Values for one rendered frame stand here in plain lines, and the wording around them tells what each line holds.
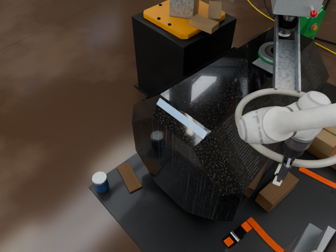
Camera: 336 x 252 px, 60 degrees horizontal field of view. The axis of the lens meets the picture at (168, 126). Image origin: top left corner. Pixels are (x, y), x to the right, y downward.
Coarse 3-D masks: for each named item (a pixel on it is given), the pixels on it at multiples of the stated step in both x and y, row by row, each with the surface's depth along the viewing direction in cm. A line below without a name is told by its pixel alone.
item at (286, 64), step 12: (276, 24) 158; (276, 36) 154; (276, 48) 151; (288, 48) 156; (276, 60) 148; (288, 60) 153; (276, 72) 145; (288, 72) 149; (276, 84) 142; (288, 84) 146; (300, 84) 141
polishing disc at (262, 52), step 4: (264, 44) 179; (268, 44) 179; (272, 44) 179; (260, 48) 176; (264, 48) 176; (268, 48) 176; (260, 52) 173; (264, 52) 173; (268, 52) 173; (264, 56) 171; (268, 56) 171; (272, 56) 171; (268, 60) 170; (272, 60) 168
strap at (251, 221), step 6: (300, 168) 223; (312, 174) 220; (324, 180) 216; (252, 222) 195; (258, 228) 192; (264, 234) 190; (264, 240) 187; (270, 240) 187; (270, 246) 185; (276, 246) 185
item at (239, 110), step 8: (272, 88) 142; (280, 88) 142; (248, 96) 137; (256, 96) 140; (296, 96) 142; (240, 104) 133; (240, 112) 129; (256, 144) 115; (264, 152) 113; (272, 152) 112; (280, 160) 111; (296, 160) 109; (304, 160) 109; (312, 160) 110; (320, 160) 110; (328, 160) 110
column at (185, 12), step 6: (174, 0) 215; (180, 0) 214; (186, 0) 212; (192, 0) 211; (198, 0) 226; (174, 6) 218; (180, 6) 217; (186, 6) 216; (192, 6) 214; (174, 12) 222; (180, 12) 220; (186, 12) 219; (192, 12) 218
